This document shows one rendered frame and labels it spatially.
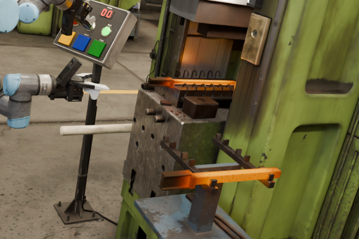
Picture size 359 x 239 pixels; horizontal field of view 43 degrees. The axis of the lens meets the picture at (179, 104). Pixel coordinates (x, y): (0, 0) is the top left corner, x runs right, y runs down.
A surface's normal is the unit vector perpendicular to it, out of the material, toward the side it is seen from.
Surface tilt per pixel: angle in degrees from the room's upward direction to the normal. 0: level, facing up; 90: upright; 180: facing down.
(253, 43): 90
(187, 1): 90
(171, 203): 0
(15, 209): 0
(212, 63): 90
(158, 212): 0
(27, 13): 90
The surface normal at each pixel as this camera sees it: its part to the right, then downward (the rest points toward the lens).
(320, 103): 0.50, 0.37
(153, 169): -0.84, 0.01
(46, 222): 0.19, -0.93
